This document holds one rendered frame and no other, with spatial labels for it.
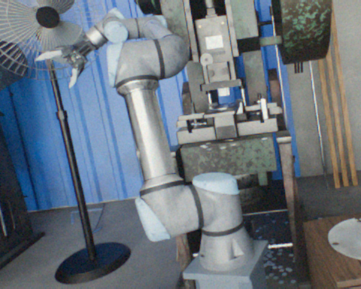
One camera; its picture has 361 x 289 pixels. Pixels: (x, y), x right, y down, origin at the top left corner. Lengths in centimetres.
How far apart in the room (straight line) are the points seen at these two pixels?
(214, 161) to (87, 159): 181
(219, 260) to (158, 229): 18
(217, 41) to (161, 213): 95
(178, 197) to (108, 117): 222
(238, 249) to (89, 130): 237
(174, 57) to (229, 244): 52
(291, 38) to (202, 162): 62
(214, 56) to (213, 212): 89
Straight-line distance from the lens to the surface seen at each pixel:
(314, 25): 152
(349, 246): 132
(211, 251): 107
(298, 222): 165
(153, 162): 102
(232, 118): 165
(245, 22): 168
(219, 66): 170
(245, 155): 162
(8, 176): 291
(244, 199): 178
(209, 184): 100
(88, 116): 326
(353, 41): 303
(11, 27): 205
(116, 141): 321
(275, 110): 179
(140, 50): 109
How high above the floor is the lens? 97
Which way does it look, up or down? 9 degrees down
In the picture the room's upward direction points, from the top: 9 degrees counter-clockwise
